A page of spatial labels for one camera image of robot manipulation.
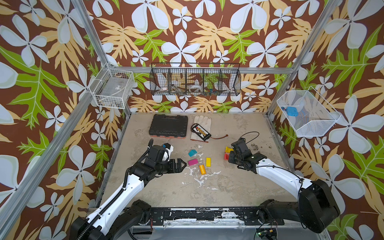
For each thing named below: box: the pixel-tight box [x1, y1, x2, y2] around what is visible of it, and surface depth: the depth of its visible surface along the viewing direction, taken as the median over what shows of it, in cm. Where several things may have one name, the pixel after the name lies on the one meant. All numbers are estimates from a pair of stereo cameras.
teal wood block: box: [188, 149, 198, 157], surface depth 100 cm
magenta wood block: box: [188, 158, 199, 166], surface depth 95 cm
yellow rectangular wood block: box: [206, 157, 212, 167], surface depth 95 cm
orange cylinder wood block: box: [199, 164, 207, 175], surface depth 92 cm
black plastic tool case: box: [149, 114, 189, 139], surface depth 109 cm
